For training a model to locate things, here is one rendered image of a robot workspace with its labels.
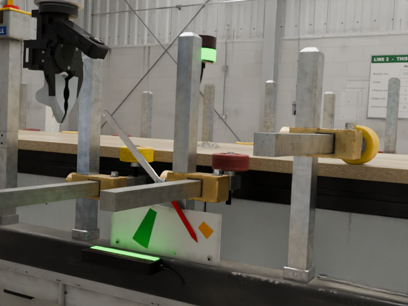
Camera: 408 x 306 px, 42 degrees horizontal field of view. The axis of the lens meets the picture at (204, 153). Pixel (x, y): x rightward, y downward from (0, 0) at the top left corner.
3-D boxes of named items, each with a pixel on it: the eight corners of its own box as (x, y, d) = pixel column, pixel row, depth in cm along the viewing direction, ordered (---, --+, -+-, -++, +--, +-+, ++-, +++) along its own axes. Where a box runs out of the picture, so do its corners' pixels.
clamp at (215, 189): (217, 203, 101) (218, 176, 101) (157, 195, 108) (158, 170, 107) (229, 200, 106) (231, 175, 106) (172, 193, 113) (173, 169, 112)
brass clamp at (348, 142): (353, 160, 88) (354, 129, 88) (275, 154, 95) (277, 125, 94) (361, 159, 93) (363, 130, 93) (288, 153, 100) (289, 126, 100)
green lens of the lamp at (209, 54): (206, 58, 106) (207, 47, 106) (181, 59, 109) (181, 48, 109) (220, 62, 112) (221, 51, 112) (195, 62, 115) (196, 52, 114)
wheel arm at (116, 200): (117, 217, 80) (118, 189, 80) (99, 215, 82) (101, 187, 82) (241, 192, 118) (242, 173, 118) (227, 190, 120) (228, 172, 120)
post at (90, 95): (85, 272, 119) (93, 54, 116) (73, 270, 120) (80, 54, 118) (95, 269, 122) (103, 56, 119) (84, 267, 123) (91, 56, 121)
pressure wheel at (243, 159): (237, 208, 111) (239, 153, 111) (203, 204, 115) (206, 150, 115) (252, 204, 118) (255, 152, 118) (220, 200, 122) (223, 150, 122)
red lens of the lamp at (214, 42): (207, 45, 106) (207, 34, 106) (181, 47, 109) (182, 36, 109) (221, 50, 111) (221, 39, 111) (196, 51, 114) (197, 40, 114)
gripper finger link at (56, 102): (41, 122, 103) (43, 73, 102) (65, 123, 100) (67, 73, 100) (29, 121, 100) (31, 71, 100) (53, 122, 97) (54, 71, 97)
